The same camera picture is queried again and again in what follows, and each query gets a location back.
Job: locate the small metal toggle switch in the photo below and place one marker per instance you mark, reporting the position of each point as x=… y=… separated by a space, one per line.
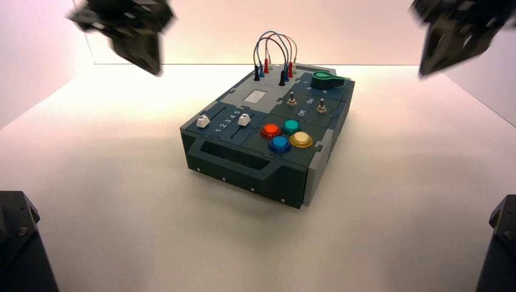
x=321 y=107
x=292 y=100

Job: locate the blue round push button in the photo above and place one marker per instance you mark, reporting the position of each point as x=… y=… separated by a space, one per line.
x=279 y=144

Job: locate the white slider knob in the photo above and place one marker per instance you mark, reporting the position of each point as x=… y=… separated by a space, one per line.
x=244 y=119
x=202 y=121

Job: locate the green rotary knob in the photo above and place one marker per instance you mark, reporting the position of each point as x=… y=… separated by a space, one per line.
x=322 y=79

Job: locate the blue banana plug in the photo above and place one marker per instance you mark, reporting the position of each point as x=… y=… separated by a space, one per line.
x=261 y=71
x=286 y=75

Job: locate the red round push button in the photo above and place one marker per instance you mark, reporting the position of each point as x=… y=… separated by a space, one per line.
x=270 y=131

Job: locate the red banana plug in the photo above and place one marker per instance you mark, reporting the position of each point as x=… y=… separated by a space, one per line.
x=290 y=70
x=266 y=65

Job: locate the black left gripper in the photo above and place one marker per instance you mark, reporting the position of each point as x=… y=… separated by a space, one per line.
x=129 y=16

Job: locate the dark teal grey control box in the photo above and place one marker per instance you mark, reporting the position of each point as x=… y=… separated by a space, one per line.
x=242 y=161

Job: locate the teal round push button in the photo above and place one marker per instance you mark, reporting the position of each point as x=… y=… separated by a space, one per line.
x=290 y=126

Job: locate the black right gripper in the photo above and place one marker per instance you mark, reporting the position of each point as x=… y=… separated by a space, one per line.
x=467 y=12

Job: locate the yellow round push button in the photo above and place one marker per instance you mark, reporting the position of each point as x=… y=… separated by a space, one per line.
x=300 y=139

